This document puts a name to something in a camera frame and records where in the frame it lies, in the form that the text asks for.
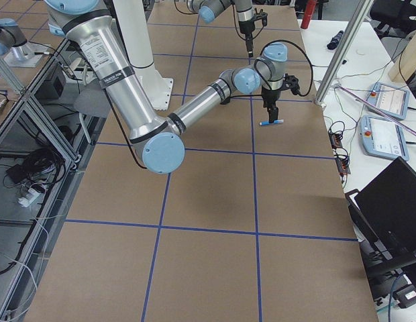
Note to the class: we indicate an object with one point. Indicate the folded blue umbrella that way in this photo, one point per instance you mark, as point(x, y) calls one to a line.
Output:
point(334, 42)

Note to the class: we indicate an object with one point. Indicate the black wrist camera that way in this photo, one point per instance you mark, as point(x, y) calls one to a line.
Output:
point(291, 83)

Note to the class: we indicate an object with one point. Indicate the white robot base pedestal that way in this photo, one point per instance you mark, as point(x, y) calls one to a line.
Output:
point(134, 31)

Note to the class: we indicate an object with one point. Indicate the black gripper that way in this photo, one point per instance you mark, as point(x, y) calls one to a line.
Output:
point(270, 96)
point(246, 31)

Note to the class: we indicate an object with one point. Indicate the red bottle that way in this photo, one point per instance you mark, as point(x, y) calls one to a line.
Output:
point(308, 13)

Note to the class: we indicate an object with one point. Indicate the blue highlighter pen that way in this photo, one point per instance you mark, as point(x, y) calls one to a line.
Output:
point(267, 123)

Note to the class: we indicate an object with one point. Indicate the teach pendant tablet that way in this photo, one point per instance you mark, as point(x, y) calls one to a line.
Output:
point(383, 138)
point(392, 100)

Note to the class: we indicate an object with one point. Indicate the aluminium frame post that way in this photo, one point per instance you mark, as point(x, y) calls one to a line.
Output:
point(350, 32)

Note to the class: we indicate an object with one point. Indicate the far teach pendant tablet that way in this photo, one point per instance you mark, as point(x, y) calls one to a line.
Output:
point(392, 100)

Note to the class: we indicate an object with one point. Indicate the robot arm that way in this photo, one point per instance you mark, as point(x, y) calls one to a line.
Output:
point(117, 47)
point(243, 10)

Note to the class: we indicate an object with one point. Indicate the black laptop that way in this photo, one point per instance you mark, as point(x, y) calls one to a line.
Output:
point(385, 209)

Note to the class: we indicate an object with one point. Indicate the near teach pendant tablet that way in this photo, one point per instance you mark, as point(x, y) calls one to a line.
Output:
point(383, 138)

